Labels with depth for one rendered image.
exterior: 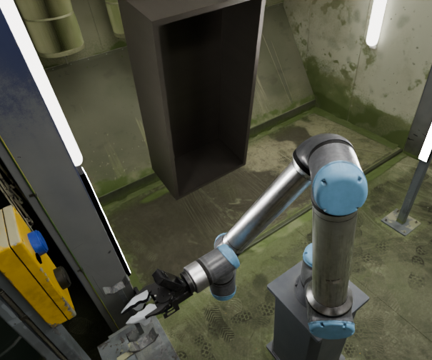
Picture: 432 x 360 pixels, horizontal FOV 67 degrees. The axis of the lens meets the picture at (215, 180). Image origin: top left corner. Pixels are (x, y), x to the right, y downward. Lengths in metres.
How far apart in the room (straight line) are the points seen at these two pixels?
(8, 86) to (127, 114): 2.01
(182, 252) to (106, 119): 1.32
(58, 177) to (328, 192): 0.87
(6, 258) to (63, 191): 0.61
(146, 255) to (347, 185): 1.94
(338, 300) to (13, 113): 1.12
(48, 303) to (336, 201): 0.65
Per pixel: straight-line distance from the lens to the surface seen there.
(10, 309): 0.81
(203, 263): 1.03
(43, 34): 2.65
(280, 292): 1.53
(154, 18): 1.48
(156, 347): 1.29
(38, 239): 0.71
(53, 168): 1.19
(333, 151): 0.81
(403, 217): 2.77
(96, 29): 3.07
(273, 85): 3.68
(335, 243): 0.91
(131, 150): 2.97
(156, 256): 2.48
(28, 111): 1.10
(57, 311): 0.80
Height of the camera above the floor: 1.95
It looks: 40 degrees down
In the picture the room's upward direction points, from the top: 7 degrees counter-clockwise
